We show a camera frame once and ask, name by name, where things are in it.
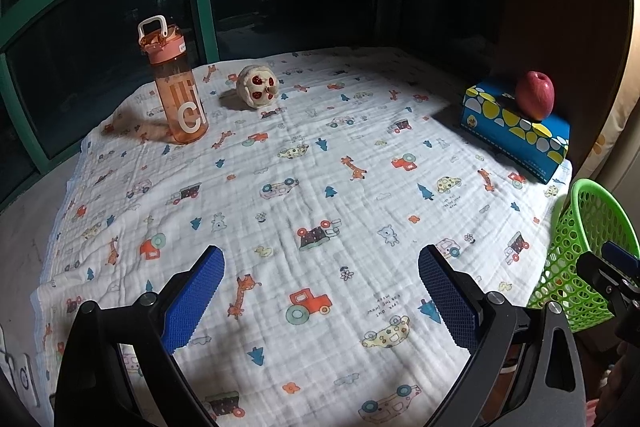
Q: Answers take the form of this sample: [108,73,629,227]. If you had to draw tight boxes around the green plastic trash basket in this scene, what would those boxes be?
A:
[528,179,639,333]

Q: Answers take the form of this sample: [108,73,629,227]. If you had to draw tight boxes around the floral beige pillow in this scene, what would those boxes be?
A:
[575,0,639,190]

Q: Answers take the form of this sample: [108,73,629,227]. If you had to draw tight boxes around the red apple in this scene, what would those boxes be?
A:
[515,71,555,122]

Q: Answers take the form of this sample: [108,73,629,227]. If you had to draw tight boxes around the blue yellow tissue box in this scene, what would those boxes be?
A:
[461,83,570,184]

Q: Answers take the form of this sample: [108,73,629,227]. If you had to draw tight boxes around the printed white cloth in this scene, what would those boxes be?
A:
[32,50,573,426]

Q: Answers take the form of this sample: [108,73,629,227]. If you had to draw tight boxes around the small plush toy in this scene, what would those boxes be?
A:
[235,64,279,110]

